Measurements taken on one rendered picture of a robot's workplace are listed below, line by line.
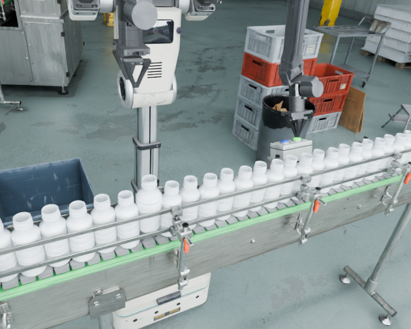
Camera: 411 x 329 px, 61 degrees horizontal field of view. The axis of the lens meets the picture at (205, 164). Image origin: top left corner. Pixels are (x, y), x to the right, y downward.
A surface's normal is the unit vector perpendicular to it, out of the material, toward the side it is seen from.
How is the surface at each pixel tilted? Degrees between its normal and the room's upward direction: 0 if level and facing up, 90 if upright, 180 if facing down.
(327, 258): 0
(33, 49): 90
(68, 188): 90
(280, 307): 0
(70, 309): 90
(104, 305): 90
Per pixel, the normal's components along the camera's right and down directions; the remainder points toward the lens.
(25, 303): 0.46, 0.50
